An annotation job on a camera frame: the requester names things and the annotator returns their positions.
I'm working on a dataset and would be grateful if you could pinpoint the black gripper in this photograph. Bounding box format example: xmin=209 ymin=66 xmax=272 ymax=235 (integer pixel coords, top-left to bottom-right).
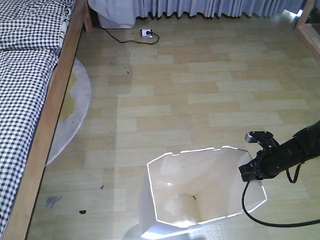
xmin=237 ymin=139 xmax=296 ymax=183

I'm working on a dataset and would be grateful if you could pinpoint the round grey rug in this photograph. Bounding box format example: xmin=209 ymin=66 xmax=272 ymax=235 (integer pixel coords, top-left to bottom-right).
xmin=45 ymin=58 xmax=92 ymax=165

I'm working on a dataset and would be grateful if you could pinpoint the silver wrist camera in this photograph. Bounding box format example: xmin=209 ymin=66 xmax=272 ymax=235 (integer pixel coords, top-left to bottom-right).
xmin=244 ymin=131 xmax=273 ymax=143

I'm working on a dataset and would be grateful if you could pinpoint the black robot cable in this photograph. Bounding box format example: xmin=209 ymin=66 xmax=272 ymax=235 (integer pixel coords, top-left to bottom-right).
xmin=240 ymin=162 xmax=320 ymax=228

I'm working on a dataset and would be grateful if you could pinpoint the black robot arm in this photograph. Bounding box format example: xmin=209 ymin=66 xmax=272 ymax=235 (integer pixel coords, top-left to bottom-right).
xmin=239 ymin=122 xmax=320 ymax=182

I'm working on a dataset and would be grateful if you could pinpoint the black power cord on floor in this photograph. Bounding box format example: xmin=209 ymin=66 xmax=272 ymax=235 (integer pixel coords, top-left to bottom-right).
xmin=99 ymin=26 xmax=160 ymax=45

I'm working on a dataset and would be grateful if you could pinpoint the silver floor power outlet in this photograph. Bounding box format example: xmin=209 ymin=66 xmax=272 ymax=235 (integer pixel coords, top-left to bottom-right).
xmin=139 ymin=28 xmax=153 ymax=38

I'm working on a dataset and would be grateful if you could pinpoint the wooden bed frame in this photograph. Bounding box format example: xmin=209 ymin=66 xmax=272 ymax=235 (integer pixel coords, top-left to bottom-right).
xmin=0 ymin=0 xmax=91 ymax=240

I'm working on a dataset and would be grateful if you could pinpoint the light grey curtain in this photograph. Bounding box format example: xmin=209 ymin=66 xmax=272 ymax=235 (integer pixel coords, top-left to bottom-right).
xmin=88 ymin=0 xmax=305 ymax=29

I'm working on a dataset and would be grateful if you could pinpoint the white plastic trash bin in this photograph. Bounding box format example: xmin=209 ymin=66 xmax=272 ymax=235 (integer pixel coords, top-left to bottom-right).
xmin=138 ymin=146 xmax=267 ymax=240

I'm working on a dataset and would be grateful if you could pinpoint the black white checkered bedding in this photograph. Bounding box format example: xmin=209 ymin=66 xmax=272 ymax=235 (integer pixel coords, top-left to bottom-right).
xmin=0 ymin=0 xmax=75 ymax=231

